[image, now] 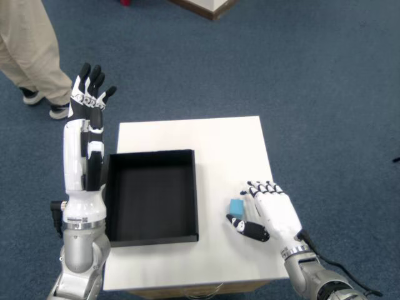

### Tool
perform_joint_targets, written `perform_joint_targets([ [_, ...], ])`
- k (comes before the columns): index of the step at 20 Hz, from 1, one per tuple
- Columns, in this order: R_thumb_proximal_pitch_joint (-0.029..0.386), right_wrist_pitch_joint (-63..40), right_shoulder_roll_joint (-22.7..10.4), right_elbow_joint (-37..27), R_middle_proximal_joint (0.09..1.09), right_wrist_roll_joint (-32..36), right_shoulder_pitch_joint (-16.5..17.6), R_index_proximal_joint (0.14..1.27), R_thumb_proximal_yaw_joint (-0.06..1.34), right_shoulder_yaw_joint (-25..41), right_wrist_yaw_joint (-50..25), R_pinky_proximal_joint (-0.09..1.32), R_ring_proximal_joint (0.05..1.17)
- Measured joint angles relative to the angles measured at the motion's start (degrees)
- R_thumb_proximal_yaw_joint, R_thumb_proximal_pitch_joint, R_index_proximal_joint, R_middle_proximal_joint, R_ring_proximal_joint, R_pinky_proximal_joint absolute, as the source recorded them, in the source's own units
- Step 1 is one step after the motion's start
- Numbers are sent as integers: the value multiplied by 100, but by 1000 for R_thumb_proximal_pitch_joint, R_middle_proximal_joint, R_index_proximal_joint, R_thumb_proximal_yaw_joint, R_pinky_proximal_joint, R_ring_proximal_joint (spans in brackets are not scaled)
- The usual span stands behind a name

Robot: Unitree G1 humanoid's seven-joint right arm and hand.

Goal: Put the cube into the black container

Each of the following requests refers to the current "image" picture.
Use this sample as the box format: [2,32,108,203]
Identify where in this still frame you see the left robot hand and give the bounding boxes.
[62,62,118,224]

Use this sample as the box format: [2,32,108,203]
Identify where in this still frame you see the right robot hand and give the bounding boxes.
[226,180,310,253]

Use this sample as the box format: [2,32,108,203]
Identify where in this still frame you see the blue cube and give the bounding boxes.
[229,199,246,221]

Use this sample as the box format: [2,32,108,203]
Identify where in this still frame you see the black open box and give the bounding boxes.
[104,149,200,248]

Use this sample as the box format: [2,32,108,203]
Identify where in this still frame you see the black and white sneaker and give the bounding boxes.
[19,87,44,106]
[49,102,71,120]

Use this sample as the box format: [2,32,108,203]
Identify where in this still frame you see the white table with wooden base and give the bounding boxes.
[103,116,294,296]

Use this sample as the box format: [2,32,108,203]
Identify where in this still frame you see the beige trousers of person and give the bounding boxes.
[0,0,73,106]

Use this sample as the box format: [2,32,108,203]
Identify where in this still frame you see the wooden platform with white top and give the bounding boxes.
[168,0,240,21]

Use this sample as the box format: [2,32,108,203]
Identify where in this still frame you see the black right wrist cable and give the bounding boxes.
[296,229,384,298]

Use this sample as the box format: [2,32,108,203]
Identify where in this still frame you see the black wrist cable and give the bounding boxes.
[51,199,65,238]
[296,229,384,298]

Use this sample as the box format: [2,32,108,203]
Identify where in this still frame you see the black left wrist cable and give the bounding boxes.
[51,199,65,238]

